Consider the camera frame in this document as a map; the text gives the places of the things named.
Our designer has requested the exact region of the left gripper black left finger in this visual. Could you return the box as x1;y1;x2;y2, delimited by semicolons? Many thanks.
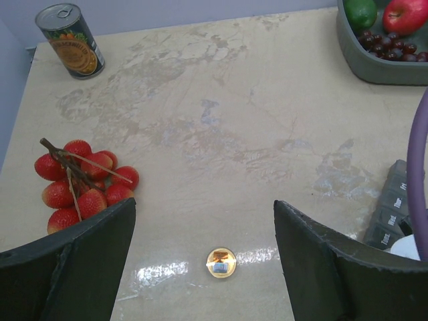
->
1;198;136;320

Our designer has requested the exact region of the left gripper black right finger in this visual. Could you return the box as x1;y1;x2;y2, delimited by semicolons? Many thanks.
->
274;200;427;320

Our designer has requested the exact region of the amber bottle cap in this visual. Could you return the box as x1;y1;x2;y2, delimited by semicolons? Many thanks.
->
206;247;237;279

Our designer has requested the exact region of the red cherry tomato bunch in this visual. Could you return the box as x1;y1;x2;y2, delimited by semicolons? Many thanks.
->
34;138;140;235

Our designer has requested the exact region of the dark red grape bunch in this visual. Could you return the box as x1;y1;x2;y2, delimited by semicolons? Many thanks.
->
356;30;427;63

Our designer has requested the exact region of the tin can orange label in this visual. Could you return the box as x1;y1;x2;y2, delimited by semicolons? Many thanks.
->
35;3;105;80

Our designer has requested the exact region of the green lime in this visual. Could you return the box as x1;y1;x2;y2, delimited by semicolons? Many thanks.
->
343;0;378;31

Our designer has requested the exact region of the red apple left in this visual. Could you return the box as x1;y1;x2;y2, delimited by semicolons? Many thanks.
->
382;0;427;36

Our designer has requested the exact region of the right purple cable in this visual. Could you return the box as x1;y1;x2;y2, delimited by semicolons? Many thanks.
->
406;88;428;261

